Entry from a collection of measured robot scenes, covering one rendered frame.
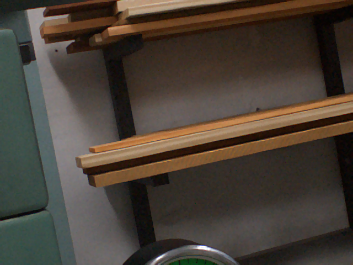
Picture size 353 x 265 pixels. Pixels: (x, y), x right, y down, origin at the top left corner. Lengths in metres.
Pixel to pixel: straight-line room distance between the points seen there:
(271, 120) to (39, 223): 2.25
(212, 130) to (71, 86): 0.67
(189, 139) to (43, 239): 2.12
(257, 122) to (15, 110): 2.23
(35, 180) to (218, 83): 2.69
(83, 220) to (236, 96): 0.86
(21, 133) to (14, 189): 0.03
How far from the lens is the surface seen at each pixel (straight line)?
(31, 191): 0.33
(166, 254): 0.28
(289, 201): 3.15
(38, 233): 0.34
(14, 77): 0.33
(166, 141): 2.42
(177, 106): 2.94
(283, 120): 2.58
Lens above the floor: 0.75
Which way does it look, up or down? 3 degrees down
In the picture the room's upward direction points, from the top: 11 degrees counter-clockwise
